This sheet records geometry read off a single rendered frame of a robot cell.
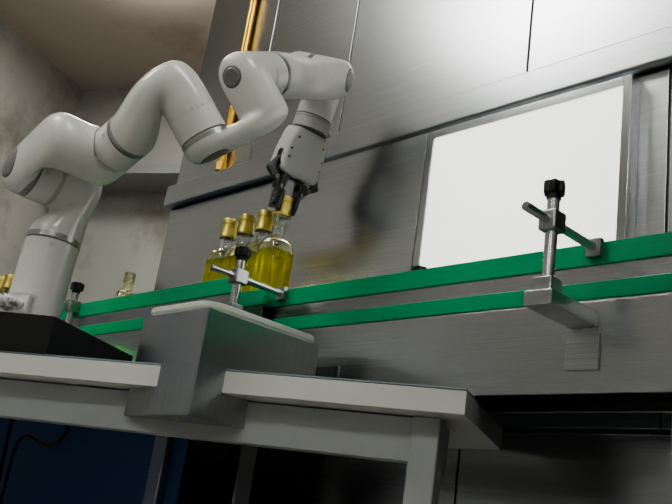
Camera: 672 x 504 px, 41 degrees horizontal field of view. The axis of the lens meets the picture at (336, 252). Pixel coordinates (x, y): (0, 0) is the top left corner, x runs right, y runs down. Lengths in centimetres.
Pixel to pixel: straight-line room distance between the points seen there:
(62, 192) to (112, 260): 406
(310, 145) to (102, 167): 45
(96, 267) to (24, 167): 416
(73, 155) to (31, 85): 446
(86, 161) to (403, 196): 60
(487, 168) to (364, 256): 31
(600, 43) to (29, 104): 472
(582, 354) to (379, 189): 75
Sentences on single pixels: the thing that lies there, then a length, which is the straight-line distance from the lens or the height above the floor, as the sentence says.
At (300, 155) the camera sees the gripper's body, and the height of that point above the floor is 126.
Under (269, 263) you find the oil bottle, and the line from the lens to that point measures 174.
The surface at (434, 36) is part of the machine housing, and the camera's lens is 195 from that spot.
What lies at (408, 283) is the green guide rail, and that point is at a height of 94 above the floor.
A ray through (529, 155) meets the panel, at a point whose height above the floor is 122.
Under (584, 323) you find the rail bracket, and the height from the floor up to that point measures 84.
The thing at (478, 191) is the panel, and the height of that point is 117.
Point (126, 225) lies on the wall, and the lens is 575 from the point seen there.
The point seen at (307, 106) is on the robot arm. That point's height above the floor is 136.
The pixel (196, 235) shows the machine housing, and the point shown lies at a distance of 233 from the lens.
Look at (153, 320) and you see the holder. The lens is 142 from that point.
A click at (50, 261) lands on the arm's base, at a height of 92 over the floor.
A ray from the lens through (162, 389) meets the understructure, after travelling 134.
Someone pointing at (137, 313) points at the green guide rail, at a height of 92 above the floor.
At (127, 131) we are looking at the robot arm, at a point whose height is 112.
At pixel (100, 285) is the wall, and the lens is 569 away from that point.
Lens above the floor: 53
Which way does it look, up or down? 18 degrees up
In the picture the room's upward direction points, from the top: 9 degrees clockwise
